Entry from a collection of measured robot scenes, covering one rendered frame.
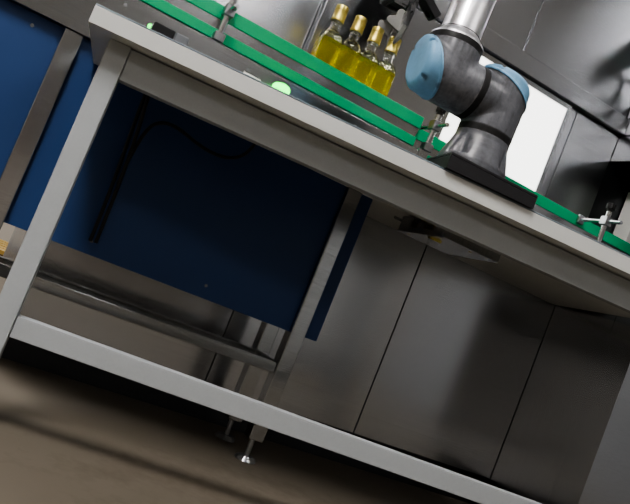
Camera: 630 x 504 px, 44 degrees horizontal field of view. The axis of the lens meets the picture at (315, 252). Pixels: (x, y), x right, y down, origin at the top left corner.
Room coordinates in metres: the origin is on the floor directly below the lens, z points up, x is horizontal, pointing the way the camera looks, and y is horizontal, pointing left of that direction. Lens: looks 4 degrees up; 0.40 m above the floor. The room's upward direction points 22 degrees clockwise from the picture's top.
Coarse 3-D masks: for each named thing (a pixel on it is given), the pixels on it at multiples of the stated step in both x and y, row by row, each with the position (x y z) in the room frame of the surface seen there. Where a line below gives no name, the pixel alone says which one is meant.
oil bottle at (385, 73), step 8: (384, 64) 2.01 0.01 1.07; (392, 64) 2.03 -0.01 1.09; (376, 72) 2.01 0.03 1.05; (384, 72) 2.02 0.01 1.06; (392, 72) 2.03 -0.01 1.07; (376, 80) 2.01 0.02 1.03; (384, 80) 2.02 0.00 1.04; (392, 80) 2.03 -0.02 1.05; (376, 88) 2.01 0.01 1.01; (384, 88) 2.02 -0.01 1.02
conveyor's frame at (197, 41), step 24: (24, 0) 1.55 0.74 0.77; (48, 0) 1.57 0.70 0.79; (72, 0) 1.59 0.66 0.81; (96, 0) 1.60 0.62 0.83; (120, 0) 1.62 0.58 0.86; (72, 24) 1.59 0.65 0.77; (144, 24) 1.65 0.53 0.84; (168, 24) 1.67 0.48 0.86; (192, 48) 1.69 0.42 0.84; (216, 48) 1.71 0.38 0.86; (264, 72) 1.76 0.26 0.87; (312, 96) 1.82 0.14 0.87; (360, 120) 1.87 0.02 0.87
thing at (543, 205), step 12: (420, 132) 2.07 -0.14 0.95; (420, 144) 2.08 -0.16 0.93; (432, 144) 2.09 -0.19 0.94; (444, 144) 2.10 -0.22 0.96; (432, 156) 2.09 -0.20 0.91; (540, 204) 2.25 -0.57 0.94; (552, 204) 2.27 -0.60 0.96; (552, 216) 2.28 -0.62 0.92; (564, 216) 2.29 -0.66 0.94; (576, 216) 2.31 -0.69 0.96; (576, 228) 2.32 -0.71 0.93; (588, 228) 2.33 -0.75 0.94; (612, 240) 2.38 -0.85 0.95; (624, 252) 2.40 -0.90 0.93
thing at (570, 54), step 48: (240, 0) 2.02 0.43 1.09; (288, 0) 2.07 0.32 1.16; (528, 0) 2.36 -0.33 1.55; (576, 0) 2.42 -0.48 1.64; (624, 0) 2.50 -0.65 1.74; (528, 48) 2.38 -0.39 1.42; (576, 48) 2.45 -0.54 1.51; (624, 48) 2.53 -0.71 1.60; (576, 96) 2.45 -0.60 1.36; (624, 96) 2.55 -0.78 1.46; (576, 144) 2.51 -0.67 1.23; (576, 192) 2.54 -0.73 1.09; (624, 192) 2.62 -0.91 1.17
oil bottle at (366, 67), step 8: (360, 56) 1.99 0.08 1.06; (368, 56) 1.99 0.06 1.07; (376, 56) 2.01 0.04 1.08; (360, 64) 1.99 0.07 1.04; (368, 64) 2.00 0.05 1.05; (376, 64) 2.00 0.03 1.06; (360, 72) 1.99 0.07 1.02; (368, 72) 2.00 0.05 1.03; (360, 80) 1.99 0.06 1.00; (368, 80) 2.00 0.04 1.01
